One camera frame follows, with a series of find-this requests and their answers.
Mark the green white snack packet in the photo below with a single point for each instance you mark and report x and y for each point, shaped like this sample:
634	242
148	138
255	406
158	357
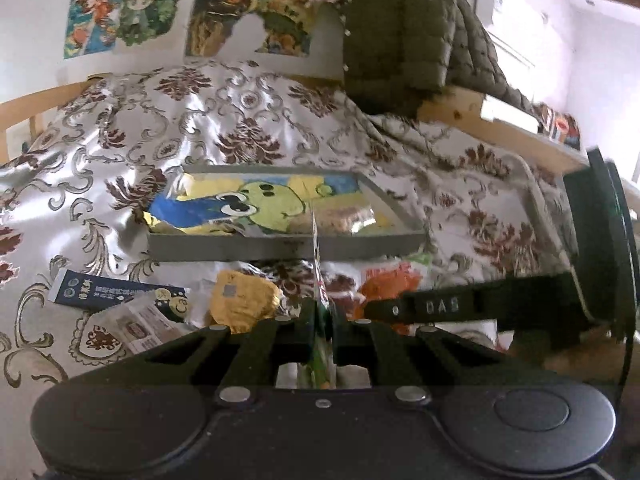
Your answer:
316	352

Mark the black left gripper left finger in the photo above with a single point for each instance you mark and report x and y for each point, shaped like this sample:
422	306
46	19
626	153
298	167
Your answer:
225	367

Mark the yellow gold snack packet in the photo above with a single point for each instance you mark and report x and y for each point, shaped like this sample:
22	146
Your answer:
240	301

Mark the white labelled snack packet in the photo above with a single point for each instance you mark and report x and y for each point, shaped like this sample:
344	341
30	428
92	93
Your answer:
139	324

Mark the wooden bed frame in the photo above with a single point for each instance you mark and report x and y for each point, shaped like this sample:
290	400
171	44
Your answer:
484	117

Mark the olive quilted jacket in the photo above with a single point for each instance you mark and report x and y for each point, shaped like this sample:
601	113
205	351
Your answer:
400	53

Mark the dark swirl torn poster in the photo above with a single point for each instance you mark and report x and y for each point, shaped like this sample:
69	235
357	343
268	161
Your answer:
284	26

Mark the floral satin bedspread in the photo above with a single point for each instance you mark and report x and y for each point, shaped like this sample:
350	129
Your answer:
75	201

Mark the anime girl boy poster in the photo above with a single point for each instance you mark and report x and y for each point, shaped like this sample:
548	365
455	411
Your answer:
99	26

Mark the orange snack packet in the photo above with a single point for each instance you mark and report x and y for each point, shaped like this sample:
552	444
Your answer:
388	281

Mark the books on shelf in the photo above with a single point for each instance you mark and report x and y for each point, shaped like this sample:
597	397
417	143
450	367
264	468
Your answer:
558	127

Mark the grey cartoon tray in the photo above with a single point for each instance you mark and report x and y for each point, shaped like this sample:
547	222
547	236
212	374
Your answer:
241	213

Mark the clear noodle snack bag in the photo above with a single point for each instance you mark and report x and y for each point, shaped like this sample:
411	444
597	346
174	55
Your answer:
348	220

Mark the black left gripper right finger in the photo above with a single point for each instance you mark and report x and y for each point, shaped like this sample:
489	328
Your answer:
419	369

